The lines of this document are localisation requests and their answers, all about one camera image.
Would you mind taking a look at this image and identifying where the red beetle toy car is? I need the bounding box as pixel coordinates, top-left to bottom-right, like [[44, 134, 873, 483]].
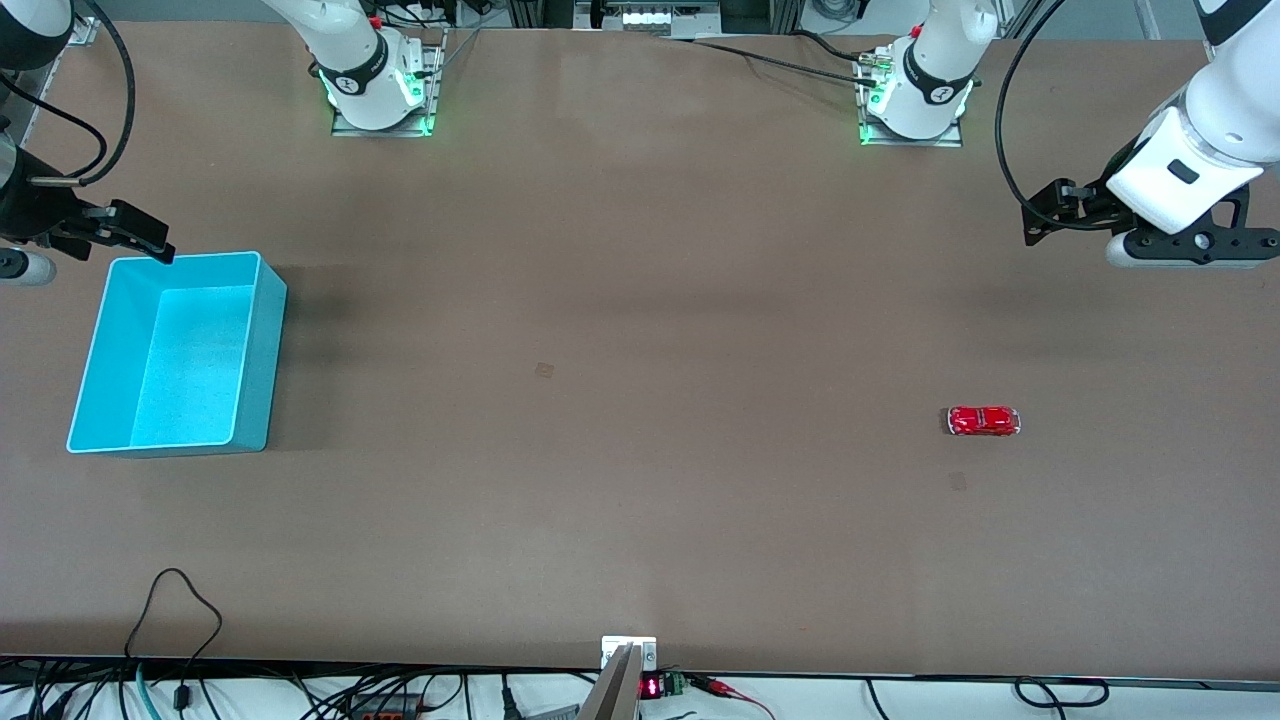
[[946, 405, 1023, 438]]

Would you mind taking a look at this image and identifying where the blue plastic box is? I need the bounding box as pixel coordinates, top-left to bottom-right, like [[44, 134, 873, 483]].
[[66, 250, 289, 459]]

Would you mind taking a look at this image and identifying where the connector block with orange levers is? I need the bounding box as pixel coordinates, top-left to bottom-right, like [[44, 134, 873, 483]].
[[345, 693, 423, 720]]

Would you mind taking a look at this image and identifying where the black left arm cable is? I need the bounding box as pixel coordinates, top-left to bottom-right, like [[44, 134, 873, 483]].
[[994, 0, 1106, 233]]

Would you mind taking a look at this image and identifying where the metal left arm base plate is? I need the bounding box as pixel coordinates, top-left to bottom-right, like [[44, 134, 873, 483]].
[[856, 50, 965, 149]]

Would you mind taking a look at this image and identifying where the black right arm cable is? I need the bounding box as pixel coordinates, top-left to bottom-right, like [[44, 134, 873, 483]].
[[0, 0, 138, 188]]

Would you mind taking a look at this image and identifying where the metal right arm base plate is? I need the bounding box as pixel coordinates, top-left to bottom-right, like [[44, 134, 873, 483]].
[[330, 28, 448, 139]]

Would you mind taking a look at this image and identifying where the black cable to arm base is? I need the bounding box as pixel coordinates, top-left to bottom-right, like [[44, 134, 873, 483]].
[[655, 30, 886, 87]]

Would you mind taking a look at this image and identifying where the aluminium frame with lit device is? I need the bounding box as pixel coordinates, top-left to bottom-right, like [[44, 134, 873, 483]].
[[575, 0, 723, 37]]

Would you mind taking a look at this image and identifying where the black flat looped cable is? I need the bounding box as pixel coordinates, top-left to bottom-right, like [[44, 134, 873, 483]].
[[1014, 677, 1111, 708]]

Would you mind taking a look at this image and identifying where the thin black looped cable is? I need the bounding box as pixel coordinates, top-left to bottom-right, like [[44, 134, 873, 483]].
[[123, 568, 223, 711]]

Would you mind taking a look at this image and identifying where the red wire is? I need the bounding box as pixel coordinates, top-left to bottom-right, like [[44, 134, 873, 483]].
[[690, 676, 779, 720]]

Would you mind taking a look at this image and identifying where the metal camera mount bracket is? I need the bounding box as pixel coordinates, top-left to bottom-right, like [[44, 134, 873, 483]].
[[578, 636, 658, 720]]

